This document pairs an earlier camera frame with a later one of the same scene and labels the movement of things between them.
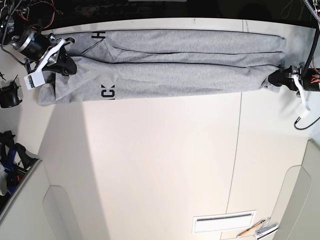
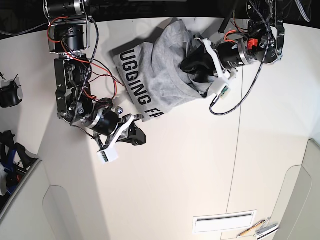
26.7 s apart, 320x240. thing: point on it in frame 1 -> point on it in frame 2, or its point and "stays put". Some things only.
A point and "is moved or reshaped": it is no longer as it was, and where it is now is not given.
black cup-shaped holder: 9,95 stays put
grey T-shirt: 116,64 is moved or reshaped
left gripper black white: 296,78 -> 213,62
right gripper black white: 53,52 -> 117,126
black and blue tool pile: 14,158 stays put
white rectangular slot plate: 213,222 stays put
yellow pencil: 250,228 stays put
